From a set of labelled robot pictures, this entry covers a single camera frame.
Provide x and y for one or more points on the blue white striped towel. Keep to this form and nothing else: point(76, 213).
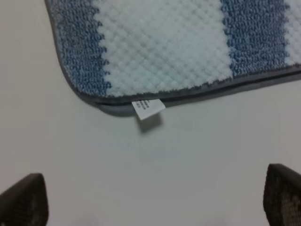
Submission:
point(126, 56)

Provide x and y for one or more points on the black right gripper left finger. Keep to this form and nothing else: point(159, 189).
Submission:
point(25, 203)

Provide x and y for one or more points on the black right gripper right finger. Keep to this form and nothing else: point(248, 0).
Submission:
point(282, 196)

